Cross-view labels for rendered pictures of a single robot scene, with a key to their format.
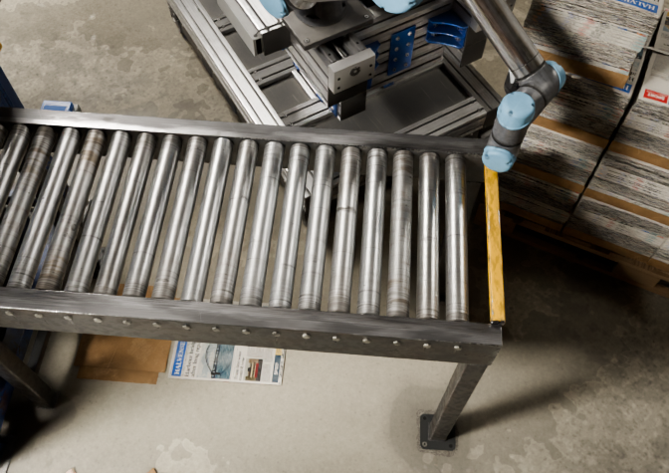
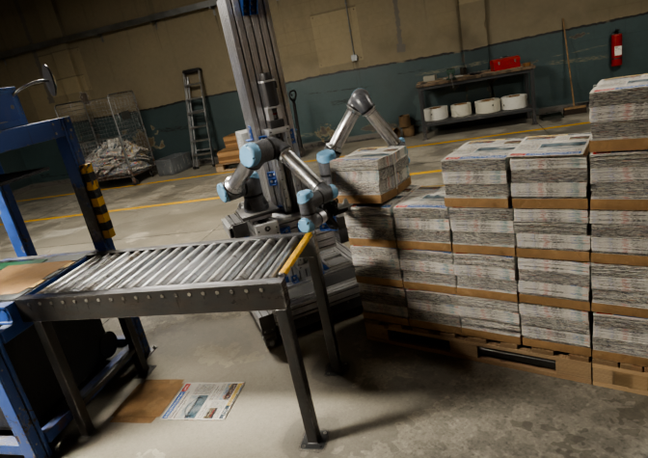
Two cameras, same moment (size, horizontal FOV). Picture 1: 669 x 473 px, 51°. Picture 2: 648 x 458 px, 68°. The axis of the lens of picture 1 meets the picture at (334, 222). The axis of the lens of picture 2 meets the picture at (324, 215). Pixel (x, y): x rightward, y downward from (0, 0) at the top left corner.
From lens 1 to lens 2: 156 cm
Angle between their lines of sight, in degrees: 42
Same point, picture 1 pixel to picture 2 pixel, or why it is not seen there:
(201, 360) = (182, 410)
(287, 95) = not seen: hidden behind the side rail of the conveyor
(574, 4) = (344, 167)
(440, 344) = (252, 287)
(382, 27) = (289, 218)
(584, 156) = (391, 257)
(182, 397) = (163, 428)
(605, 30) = (362, 175)
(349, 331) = (208, 286)
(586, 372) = (426, 404)
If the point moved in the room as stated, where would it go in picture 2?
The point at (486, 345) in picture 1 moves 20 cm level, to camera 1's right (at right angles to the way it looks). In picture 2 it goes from (273, 282) to (322, 278)
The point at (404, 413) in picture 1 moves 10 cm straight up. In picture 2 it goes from (296, 431) to (291, 414)
